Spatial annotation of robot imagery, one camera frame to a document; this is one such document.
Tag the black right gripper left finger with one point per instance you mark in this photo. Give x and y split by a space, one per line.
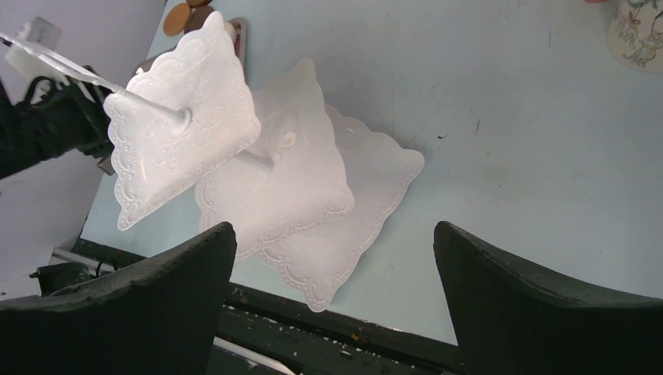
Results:
156 316

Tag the dark brown round coaster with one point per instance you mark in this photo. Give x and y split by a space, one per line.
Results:
198 3

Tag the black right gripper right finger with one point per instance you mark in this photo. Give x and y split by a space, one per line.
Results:
514 316

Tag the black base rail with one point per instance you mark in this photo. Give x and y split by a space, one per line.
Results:
281 336

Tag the green-inside floral mug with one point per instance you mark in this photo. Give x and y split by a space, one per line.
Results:
634 37

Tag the metal serving tray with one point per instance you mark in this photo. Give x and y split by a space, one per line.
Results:
236 27

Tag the darkest brown round coaster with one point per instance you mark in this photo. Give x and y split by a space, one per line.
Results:
198 18

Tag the light brown round coaster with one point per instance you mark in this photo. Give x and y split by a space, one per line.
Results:
176 19

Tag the white three-tier cake stand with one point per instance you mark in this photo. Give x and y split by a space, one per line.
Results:
306 188

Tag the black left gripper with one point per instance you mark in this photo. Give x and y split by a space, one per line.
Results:
51 120

